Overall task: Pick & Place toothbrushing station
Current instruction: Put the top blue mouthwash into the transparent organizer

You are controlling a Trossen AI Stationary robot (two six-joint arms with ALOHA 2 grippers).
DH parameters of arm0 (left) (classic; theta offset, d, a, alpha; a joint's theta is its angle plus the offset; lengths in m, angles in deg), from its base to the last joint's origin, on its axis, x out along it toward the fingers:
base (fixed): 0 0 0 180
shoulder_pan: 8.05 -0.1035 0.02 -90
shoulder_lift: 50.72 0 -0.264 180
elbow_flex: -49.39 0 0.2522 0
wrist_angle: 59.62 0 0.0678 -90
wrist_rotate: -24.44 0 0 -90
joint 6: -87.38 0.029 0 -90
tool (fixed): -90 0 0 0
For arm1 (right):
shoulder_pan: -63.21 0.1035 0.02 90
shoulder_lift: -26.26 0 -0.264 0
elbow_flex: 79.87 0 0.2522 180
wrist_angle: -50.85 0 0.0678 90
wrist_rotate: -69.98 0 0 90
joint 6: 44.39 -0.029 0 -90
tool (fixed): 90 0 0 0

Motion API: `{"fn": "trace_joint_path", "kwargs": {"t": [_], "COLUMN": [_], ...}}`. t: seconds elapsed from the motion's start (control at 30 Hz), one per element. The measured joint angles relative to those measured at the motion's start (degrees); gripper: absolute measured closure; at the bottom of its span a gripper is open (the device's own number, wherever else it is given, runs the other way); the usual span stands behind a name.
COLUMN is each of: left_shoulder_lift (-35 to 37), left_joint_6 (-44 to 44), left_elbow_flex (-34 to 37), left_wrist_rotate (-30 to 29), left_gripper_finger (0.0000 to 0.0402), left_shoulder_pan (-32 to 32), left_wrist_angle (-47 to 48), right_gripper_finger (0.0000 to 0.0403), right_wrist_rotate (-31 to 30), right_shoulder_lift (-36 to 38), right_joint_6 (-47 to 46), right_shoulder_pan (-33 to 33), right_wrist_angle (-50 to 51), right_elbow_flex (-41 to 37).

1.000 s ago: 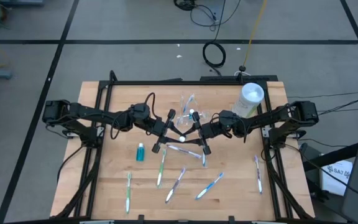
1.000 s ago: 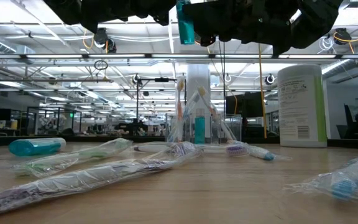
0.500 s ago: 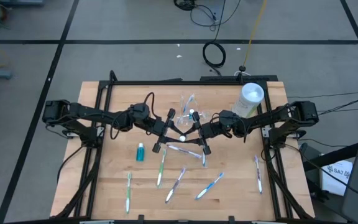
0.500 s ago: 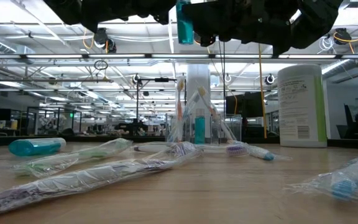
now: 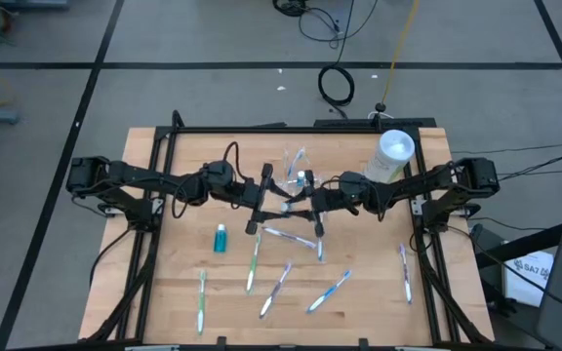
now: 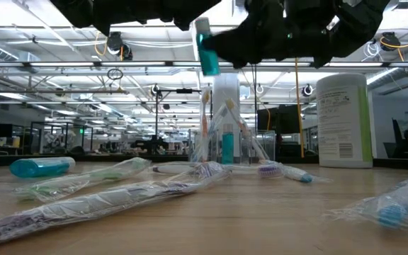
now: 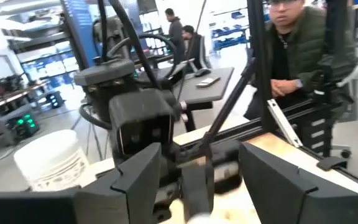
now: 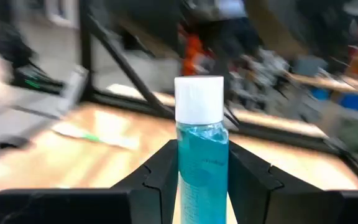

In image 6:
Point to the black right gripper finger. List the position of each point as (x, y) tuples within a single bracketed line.
[(232, 42)]

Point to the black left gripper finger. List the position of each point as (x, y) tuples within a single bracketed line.
[(190, 10)]

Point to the teal tube aloft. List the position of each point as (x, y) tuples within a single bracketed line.
[(209, 60)]

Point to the purple toothbrush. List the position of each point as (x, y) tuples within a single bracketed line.
[(270, 170)]

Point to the green toothbrush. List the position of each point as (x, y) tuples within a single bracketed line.
[(108, 173)]

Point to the white toothbrush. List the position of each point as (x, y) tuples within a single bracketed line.
[(119, 198)]

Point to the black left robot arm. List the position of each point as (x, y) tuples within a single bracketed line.
[(73, 10)]

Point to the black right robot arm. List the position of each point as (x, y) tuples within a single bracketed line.
[(360, 21)]

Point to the black ceiling-mounted device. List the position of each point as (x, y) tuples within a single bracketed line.
[(390, 38), (115, 40)]

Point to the white building pillar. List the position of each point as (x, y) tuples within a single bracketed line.
[(230, 88)]

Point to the black computer monitor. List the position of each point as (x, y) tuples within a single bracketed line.
[(278, 120)]

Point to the white wipes canister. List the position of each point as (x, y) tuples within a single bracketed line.
[(342, 120)]

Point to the clear acrylic organizer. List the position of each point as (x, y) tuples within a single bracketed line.
[(260, 148)]

